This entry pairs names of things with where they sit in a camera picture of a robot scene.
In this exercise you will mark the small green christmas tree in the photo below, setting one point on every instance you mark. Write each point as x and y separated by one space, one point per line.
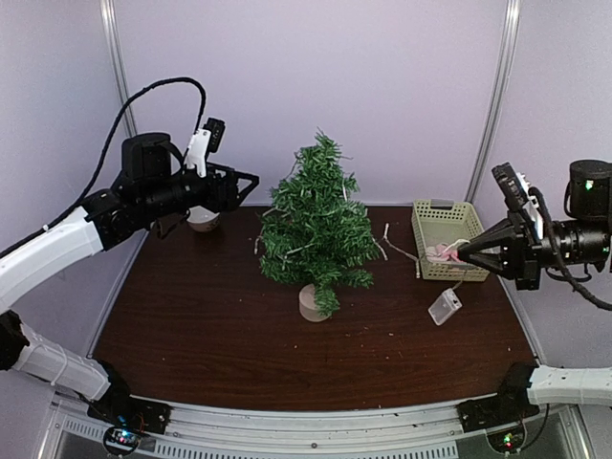
315 233

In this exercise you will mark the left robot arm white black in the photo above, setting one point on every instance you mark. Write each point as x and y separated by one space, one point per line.
155 181

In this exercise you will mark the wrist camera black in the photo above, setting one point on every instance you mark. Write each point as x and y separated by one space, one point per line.
519 202
204 141

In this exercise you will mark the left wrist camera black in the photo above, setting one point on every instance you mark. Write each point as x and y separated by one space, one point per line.
204 141

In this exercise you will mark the left aluminium frame post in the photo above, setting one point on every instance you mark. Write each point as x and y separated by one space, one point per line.
128 124

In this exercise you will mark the clear battery box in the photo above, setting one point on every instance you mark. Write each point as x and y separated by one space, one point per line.
444 306

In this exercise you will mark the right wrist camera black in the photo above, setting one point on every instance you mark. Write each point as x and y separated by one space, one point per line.
519 202

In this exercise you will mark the beige plastic basket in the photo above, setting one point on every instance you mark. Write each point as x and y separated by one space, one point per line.
436 222

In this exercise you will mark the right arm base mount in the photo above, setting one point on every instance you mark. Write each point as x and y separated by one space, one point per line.
497 411

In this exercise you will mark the right aluminium frame post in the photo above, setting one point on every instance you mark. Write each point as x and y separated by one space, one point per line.
501 80

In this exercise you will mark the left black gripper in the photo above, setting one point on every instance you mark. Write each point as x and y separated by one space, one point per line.
218 203

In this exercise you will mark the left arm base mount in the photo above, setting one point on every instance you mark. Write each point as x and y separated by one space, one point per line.
118 407

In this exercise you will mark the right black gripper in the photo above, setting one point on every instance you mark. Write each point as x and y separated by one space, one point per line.
519 254

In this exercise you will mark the aluminium frame post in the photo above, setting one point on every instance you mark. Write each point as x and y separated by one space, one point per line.
501 80
128 124

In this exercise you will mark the small white bowl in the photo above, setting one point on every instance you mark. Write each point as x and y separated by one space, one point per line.
202 220

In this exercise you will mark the pink heart ornament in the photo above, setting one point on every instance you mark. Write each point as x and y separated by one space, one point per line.
443 253

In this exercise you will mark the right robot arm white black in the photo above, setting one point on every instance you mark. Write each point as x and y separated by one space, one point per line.
584 238

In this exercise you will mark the front aluminium rail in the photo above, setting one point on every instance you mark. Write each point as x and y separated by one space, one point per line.
438 430

